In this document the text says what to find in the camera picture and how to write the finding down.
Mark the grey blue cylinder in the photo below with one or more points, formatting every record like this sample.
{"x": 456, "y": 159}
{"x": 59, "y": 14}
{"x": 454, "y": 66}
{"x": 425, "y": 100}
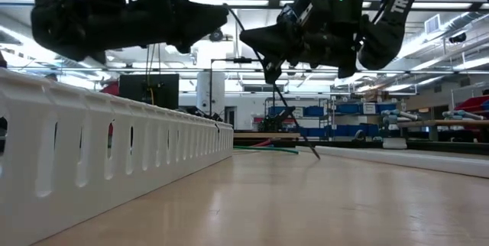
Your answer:
{"x": 464, "y": 115}
{"x": 401, "y": 115}

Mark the blue storage bin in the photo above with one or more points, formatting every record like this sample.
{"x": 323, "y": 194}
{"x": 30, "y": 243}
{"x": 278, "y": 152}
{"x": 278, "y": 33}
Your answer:
{"x": 314, "y": 111}
{"x": 386, "y": 107}
{"x": 311, "y": 131}
{"x": 347, "y": 108}
{"x": 372, "y": 130}
{"x": 344, "y": 130}

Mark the white ceiling vent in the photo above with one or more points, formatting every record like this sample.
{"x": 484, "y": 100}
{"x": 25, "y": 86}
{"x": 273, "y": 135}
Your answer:
{"x": 432, "y": 24}

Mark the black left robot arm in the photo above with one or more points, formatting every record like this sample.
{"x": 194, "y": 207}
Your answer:
{"x": 57, "y": 28}

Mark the black background robot arm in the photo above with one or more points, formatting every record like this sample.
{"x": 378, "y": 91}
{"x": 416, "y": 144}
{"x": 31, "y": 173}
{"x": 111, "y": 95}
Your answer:
{"x": 275, "y": 120}

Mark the red storage bin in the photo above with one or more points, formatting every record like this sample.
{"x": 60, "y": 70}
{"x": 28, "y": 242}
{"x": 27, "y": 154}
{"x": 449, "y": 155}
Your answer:
{"x": 471, "y": 104}

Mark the silver ventilation duct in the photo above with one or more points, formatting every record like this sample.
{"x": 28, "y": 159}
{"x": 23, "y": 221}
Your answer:
{"x": 470, "y": 18}

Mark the white cylindrical tank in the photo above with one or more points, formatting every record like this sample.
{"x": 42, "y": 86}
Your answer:
{"x": 210, "y": 93}

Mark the wooden workbench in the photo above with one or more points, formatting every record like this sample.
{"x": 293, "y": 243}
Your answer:
{"x": 443, "y": 123}

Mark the metal shelf rack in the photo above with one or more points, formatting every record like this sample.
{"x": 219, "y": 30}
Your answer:
{"x": 331, "y": 120}

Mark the black monitor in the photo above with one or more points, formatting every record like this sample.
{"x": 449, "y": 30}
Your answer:
{"x": 133, "y": 91}

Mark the thin black rod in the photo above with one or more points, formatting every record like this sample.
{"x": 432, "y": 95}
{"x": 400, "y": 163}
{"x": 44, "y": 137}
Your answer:
{"x": 315, "y": 153}

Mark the white raceway cover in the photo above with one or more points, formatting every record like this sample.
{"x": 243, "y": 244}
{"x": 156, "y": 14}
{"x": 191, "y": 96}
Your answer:
{"x": 420, "y": 162}

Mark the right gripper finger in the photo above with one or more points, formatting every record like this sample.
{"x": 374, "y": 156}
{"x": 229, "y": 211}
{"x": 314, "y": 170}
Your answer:
{"x": 273, "y": 72}
{"x": 275, "y": 39}

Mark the small black ceiling device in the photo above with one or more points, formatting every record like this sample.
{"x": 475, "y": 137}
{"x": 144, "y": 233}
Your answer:
{"x": 457, "y": 37}

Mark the white shelf label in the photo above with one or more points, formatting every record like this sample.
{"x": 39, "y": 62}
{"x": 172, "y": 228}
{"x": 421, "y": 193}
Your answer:
{"x": 369, "y": 108}

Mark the black aluminium table frame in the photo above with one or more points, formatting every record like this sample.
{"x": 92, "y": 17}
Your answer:
{"x": 439, "y": 147}

